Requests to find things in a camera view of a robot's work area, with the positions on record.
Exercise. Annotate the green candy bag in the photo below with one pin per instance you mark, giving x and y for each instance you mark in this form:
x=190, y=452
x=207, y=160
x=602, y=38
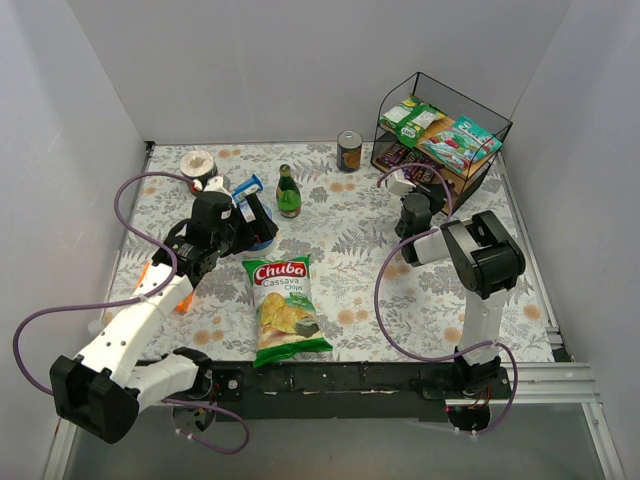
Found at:
x=410, y=119

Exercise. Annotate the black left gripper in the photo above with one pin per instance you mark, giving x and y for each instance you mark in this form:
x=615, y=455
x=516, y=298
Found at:
x=254, y=226

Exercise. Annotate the orange smiley snack box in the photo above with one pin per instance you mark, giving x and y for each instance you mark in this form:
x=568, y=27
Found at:
x=185, y=300

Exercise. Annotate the dark tin can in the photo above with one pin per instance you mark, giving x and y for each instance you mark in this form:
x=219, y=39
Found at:
x=349, y=149

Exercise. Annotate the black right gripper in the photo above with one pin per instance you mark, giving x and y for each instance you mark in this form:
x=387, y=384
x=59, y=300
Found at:
x=435, y=195

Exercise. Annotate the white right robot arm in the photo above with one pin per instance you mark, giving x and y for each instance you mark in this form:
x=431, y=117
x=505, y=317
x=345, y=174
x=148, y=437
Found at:
x=487, y=262

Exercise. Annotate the green glass bottle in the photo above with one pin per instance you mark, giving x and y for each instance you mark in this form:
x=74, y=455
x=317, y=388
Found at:
x=288, y=196

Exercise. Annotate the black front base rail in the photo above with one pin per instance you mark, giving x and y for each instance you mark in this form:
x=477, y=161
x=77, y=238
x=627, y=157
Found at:
x=342, y=390

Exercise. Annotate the purple m&m bag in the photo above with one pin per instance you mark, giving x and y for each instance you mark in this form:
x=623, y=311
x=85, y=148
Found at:
x=412, y=158
x=423, y=175
x=392, y=156

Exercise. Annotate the teal Fox's candy bag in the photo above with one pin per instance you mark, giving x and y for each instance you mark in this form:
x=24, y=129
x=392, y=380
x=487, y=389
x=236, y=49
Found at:
x=463, y=144

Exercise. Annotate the blue cookie packet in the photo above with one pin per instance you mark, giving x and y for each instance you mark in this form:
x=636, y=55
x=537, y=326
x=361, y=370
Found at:
x=251, y=186

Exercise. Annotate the green Chuba chips bag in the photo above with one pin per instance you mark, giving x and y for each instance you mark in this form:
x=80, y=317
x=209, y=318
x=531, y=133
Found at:
x=284, y=310

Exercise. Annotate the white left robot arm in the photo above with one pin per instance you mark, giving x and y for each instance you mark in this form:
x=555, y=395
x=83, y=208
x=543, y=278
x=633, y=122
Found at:
x=103, y=388

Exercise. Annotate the purple M&M bag front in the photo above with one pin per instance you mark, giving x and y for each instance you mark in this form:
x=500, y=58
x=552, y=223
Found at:
x=392, y=156

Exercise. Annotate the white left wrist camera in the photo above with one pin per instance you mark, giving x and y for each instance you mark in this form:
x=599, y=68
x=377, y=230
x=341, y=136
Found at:
x=217, y=183

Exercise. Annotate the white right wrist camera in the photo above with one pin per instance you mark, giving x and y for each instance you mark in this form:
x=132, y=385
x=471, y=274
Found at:
x=396, y=184

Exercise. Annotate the black wire wooden shelf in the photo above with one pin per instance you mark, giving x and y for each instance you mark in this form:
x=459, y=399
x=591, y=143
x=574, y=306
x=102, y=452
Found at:
x=458, y=186

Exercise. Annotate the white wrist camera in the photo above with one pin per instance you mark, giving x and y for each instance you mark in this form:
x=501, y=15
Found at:
x=396, y=184
x=217, y=183

